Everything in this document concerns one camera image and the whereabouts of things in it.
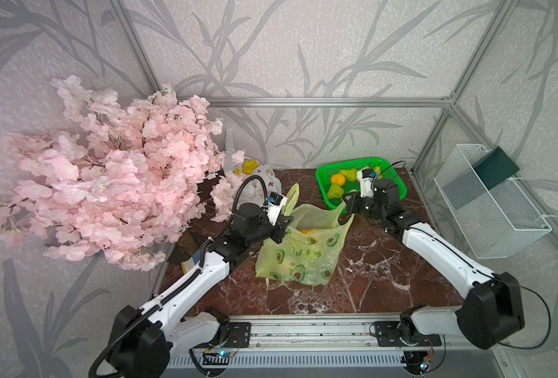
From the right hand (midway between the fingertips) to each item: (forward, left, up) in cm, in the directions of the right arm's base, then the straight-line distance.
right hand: (341, 195), depth 83 cm
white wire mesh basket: (-18, -38, +12) cm, 44 cm away
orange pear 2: (-13, +13, -2) cm, 19 cm away
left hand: (-10, +17, +1) cm, 20 cm away
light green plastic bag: (-17, +12, -7) cm, 22 cm away
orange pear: (+22, -4, -15) cm, 27 cm away
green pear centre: (+15, -2, -16) cm, 22 cm away
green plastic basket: (+28, +1, -15) cm, 31 cm away
